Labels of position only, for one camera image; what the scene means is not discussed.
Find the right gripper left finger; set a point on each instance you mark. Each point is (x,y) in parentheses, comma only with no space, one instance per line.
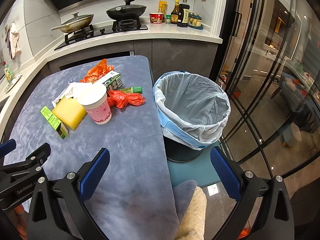
(91,173)

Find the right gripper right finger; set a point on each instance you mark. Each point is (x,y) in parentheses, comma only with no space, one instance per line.
(228,177)

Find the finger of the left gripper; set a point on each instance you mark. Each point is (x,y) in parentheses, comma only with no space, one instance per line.
(36,158)
(7,147)

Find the green cardboard box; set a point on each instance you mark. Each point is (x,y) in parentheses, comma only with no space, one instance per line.
(54,122)

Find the yellow sponge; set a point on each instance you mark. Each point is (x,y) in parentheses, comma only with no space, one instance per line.
(70,112)

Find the pink paper cup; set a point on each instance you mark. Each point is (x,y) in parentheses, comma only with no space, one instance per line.
(93,97)

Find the red-orange plastic bag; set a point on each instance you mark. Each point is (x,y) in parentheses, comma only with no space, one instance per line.
(120,99)

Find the oatmeal snack packet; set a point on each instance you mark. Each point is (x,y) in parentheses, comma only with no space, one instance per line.
(66,93)

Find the green milk carton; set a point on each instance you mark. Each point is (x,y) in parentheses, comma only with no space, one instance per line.
(112,80)

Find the green bottle with cap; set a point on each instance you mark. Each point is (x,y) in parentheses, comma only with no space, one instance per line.
(132,90)

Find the orange plastic bag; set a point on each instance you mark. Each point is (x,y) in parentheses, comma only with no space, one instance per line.
(97,72)

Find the trash bin with plastic liner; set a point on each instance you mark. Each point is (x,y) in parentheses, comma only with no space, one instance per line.
(193,111)

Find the grey kitchen cabinets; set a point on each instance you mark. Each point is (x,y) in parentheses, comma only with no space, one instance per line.
(163,54)

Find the blue-grey velvet table cloth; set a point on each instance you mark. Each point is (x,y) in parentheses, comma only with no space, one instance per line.
(134,199)

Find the beige fluffy cloth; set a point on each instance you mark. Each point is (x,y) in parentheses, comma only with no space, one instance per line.
(193,222)

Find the white countertop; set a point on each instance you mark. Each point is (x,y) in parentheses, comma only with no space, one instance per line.
(125,36)

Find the green dish soap bottle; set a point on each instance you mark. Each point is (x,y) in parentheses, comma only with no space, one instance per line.
(7,72)

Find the hanging pink dish towel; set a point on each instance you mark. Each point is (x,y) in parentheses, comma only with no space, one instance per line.
(12,40)

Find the black framed glass door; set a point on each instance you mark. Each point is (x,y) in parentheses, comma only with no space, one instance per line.
(271,75)

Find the beige pan with glass lid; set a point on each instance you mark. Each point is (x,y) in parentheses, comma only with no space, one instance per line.
(76,23)

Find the black gas stove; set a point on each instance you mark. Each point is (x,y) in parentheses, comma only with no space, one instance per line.
(91,32)

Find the teal condiment jar set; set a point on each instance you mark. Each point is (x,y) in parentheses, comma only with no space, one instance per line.
(195,21)

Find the dark soy sauce bottle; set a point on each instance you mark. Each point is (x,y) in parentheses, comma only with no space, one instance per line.
(183,14)

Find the black wok with lid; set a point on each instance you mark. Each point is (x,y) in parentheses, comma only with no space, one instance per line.
(127,11)

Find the red instant noodle cup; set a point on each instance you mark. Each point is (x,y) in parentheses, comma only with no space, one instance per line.
(156,18)

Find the brown sauce bottle yellow cap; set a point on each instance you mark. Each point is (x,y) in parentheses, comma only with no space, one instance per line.
(174,13)

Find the small green spice jar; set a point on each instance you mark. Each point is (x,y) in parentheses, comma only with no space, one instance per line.
(168,19)

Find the yellow seasoning packet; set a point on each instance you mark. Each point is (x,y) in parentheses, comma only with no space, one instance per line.
(162,7)

